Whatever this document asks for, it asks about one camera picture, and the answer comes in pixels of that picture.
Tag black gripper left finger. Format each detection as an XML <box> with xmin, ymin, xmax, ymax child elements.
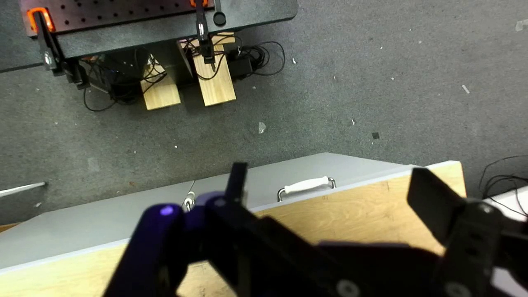
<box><xmin>206</xmin><ymin>161</ymin><xmax>309</xmax><ymax>297</ymax></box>

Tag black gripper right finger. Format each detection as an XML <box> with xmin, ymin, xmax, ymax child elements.
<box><xmin>408</xmin><ymin>168</ymin><xmax>502</xmax><ymax>297</ymax></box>

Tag dark perforated table top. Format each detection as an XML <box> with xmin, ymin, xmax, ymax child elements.
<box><xmin>18</xmin><ymin>0</ymin><xmax>299</xmax><ymax>57</ymax></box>

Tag white object at right edge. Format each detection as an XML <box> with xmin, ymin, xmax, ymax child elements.
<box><xmin>487</xmin><ymin>186</ymin><xmax>528</xmax><ymax>221</ymax></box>

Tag right wooden table leg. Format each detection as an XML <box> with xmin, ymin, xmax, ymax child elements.
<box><xmin>178</xmin><ymin>33</ymin><xmax>236</xmax><ymax>107</ymax></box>

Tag wooden table leg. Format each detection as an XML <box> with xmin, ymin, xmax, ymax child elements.
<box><xmin>140</xmin><ymin>56</ymin><xmax>180</xmax><ymax>110</ymax></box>
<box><xmin>178</xmin><ymin>33</ymin><xmax>236</xmax><ymax>107</ymax></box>

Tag left wooden table leg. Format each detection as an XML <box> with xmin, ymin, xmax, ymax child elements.
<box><xmin>140</xmin><ymin>56</ymin><xmax>180</xmax><ymax>110</ymax></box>

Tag orange black clamp right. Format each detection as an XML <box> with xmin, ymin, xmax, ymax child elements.
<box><xmin>188</xmin><ymin>0</ymin><xmax>215</xmax><ymax>64</ymax></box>

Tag orange black clamp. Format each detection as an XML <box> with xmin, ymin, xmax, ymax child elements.
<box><xmin>26</xmin><ymin>6</ymin><xmax>87</xmax><ymax>87</ymax></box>
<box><xmin>188</xmin><ymin>0</ymin><xmax>215</xmax><ymax>64</ymax></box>

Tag orange black clamp left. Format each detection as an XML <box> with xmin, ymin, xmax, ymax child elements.
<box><xmin>26</xmin><ymin>6</ymin><xmax>87</xmax><ymax>87</ymax></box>

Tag black cables at right edge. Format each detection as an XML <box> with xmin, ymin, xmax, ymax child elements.
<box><xmin>474</xmin><ymin>153</ymin><xmax>528</xmax><ymax>217</ymax></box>

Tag white drawer handle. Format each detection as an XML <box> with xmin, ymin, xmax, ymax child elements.
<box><xmin>277</xmin><ymin>176</ymin><xmax>337</xmax><ymax>201</ymax></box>

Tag black power adapter with cables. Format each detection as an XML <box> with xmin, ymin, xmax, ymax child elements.
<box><xmin>226</xmin><ymin>41</ymin><xmax>285</xmax><ymax>80</ymax></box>

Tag black cable loop on floor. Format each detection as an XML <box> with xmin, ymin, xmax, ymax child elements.
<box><xmin>81</xmin><ymin>75</ymin><xmax>134</xmax><ymax>113</ymax></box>

